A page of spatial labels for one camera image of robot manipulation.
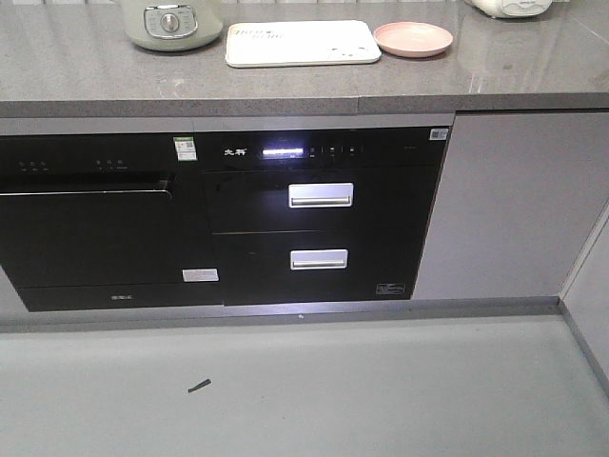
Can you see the silver drawer handle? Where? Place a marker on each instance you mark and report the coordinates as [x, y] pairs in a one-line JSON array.
[[320, 195], [311, 259]]

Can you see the upper silver drawer handle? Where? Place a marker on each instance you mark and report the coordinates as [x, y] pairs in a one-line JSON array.
[[320, 195]]

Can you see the white rice cooker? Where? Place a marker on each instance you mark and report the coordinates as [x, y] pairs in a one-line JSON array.
[[510, 9]]

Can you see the green energy label sticker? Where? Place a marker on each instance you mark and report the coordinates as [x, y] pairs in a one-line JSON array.
[[185, 148]]

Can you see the cream bear serving tray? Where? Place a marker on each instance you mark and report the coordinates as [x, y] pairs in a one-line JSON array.
[[300, 43]]

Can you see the lower silver drawer handle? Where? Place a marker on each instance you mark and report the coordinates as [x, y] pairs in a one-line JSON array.
[[311, 259]]

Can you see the black disinfection cabinet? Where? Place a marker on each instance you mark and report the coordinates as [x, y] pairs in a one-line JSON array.
[[395, 173]]

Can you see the pale green electric pot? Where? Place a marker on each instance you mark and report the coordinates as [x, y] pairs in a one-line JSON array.
[[172, 25]]

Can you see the black tape strip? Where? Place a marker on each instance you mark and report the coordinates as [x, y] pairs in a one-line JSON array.
[[200, 385]]

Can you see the grey cabinet door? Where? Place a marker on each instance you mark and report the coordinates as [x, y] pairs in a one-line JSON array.
[[518, 197]]

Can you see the black built-in dishwasher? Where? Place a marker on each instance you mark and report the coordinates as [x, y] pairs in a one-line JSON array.
[[105, 221]]

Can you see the pink round plate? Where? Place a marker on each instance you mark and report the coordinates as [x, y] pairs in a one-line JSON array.
[[413, 39]]

